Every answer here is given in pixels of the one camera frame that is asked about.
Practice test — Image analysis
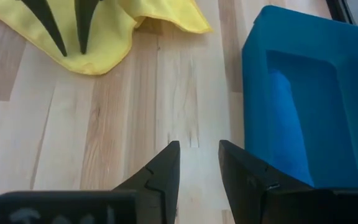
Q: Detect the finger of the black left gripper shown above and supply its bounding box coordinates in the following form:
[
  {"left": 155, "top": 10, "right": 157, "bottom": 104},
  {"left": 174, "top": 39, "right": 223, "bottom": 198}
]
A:
[
  {"left": 20, "top": 0, "right": 68, "bottom": 58},
  {"left": 74, "top": 0, "right": 101, "bottom": 54}
]

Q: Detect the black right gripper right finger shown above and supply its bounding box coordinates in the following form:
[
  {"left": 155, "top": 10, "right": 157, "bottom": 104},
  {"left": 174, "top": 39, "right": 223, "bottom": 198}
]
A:
[{"left": 218, "top": 139, "right": 358, "bottom": 224}]

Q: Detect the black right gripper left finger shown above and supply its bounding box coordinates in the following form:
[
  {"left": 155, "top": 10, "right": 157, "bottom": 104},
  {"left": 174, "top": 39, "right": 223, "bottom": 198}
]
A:
[{"left": 0, "top": 140, "right": 181, "bottom": 224}]

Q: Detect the yellow microfiber towel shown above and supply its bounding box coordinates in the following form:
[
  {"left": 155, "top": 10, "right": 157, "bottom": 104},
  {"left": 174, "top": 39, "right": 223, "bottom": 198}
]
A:
[{"left": 0, "top": 0, "right": 213, "bottom": 76}]

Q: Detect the blue plastic basket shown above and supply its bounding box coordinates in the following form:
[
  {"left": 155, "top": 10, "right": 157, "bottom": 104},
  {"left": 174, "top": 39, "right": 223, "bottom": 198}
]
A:
[{"left": 241, "top": 4, "right": 358, "bottom": 190}]

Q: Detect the black aluminium table frame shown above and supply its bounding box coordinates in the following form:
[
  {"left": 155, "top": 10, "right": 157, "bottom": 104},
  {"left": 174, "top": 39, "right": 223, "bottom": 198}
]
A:
[{"left": 325, "top": 0, "right": 356, "bottom": 25}]

